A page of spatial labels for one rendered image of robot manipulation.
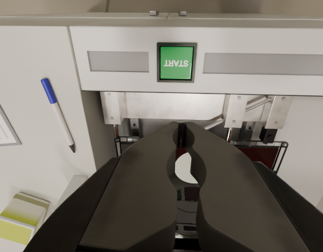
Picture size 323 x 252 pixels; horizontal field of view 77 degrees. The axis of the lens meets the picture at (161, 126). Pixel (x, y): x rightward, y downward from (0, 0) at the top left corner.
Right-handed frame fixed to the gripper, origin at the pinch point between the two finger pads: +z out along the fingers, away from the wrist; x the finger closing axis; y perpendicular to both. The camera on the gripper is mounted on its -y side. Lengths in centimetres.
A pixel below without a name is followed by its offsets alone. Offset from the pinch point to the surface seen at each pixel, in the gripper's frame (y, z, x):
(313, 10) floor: -5, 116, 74
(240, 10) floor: -5, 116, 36
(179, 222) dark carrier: 47, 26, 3
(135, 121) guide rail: 17.0, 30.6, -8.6
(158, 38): -2.5, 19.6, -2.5
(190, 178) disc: 29.6, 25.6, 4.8
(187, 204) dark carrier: 39.1, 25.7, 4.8
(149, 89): 4.9, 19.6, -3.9
